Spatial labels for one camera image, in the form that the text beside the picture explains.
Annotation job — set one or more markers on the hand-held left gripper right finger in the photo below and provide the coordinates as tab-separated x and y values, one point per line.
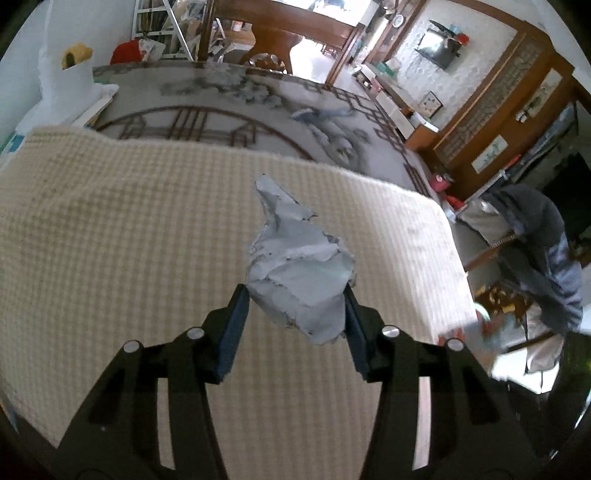
358	337

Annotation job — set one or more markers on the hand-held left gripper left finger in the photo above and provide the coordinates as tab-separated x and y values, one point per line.
233	327

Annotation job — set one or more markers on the grey paper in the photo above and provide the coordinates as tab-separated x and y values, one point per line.
300	277

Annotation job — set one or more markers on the beige checkered blanket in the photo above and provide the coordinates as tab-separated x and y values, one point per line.
115	240

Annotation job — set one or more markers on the red plastic container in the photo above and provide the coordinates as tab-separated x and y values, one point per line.
439	182

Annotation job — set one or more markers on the dark blue jacket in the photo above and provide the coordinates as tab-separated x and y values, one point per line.
540	240

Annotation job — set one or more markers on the hanging scroll painting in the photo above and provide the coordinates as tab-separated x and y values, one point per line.
545	92
491	154

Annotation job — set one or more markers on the long television cabinet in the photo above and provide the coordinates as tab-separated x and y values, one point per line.
392	101

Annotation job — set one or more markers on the light blue box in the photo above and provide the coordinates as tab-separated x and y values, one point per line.
16	143

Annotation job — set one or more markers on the white plastic bag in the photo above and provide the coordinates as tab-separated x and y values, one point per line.
69	92

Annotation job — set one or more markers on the red plastic stool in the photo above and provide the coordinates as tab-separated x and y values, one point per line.
125	53

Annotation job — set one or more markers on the yellow toy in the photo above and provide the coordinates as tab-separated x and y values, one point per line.
81	53

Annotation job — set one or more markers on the wall television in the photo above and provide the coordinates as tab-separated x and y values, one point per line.
436	46

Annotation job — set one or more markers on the round wall clock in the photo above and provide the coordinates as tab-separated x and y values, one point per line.
398	20

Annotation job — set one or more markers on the dark wall shelf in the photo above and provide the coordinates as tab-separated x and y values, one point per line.
450	30

